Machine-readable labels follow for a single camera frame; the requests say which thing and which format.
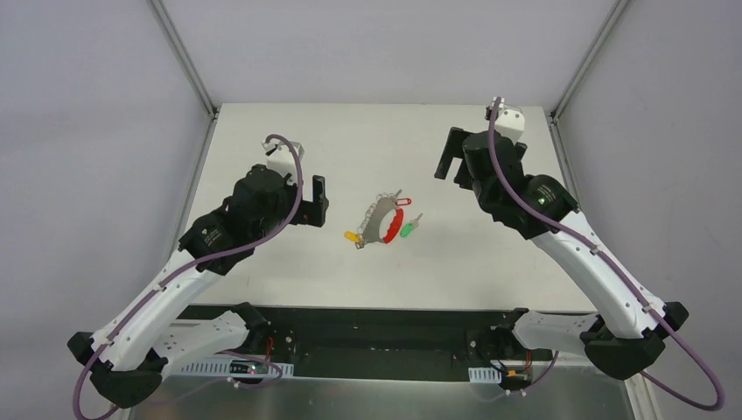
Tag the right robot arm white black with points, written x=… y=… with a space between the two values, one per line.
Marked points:
x=626 y=333

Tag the key with green tag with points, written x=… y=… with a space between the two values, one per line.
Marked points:
x=410 y=226

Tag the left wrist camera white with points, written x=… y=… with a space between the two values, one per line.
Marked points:
x=280 y=159

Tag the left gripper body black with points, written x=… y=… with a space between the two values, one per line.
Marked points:
x=312 y=205

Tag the key with yellow tag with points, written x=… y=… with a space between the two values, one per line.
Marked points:
x=357 y=239

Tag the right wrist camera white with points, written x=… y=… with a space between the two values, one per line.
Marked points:
x=508 y=121

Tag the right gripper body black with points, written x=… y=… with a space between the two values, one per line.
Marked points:
x=454 y=154

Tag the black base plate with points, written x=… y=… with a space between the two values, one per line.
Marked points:
x=377 y=344

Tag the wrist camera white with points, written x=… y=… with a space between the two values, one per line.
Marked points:
x=508 y=121
x=280 y=159

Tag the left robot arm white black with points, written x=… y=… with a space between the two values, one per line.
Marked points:
x=129 y=358

